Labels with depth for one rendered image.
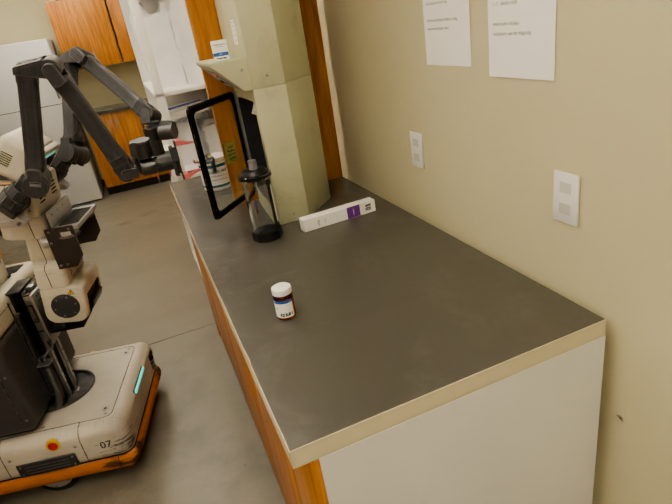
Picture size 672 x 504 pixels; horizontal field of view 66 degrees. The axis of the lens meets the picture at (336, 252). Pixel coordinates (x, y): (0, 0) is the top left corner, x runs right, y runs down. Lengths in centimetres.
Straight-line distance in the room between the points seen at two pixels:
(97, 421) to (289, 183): 122
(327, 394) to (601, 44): 82
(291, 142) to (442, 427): 111
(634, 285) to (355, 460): 64
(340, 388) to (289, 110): 105
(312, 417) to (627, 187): 72
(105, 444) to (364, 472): 151
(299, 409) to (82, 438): 148
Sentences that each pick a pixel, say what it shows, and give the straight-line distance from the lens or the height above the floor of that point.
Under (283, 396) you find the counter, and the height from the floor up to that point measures 94.
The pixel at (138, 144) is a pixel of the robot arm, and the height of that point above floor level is 130.
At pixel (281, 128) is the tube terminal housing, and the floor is 127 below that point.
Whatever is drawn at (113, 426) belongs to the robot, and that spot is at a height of 26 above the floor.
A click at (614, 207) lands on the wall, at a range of 115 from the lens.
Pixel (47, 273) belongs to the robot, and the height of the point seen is 87.
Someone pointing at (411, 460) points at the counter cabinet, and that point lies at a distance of 108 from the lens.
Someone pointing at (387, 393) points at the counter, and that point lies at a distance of 101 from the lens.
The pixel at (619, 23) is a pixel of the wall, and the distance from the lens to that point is 109.
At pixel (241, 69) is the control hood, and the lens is 175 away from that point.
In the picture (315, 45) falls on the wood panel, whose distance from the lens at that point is 221.
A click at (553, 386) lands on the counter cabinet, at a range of 121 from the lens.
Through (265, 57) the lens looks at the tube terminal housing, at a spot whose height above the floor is 150.
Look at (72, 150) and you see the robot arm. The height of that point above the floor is 126.
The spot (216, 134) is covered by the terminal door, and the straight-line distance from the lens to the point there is 193.
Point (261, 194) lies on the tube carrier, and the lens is 169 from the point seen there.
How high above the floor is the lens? 159
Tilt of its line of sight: 24 degrees down
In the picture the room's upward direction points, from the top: 9 degrees counter-clockwise
